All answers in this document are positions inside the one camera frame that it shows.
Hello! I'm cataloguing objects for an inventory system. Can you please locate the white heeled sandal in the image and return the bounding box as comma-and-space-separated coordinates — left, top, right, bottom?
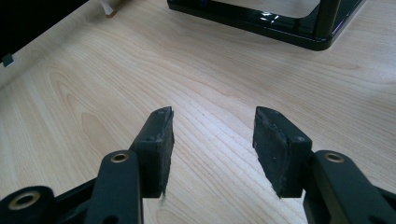
99, 0, 119, 19

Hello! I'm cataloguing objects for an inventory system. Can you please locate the grey table bracket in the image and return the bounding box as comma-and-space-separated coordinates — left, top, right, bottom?
1, 52, 16, 68

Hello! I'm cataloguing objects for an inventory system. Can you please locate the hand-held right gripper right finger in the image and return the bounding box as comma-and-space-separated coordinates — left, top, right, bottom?
252, 105, 313, 200

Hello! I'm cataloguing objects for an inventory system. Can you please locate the red and black shoe rack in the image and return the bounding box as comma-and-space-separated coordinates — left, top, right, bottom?
166, 0, 368, 51

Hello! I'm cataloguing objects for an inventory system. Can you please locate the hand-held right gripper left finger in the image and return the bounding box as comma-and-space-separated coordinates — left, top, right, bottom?
130, 105, 176, 199

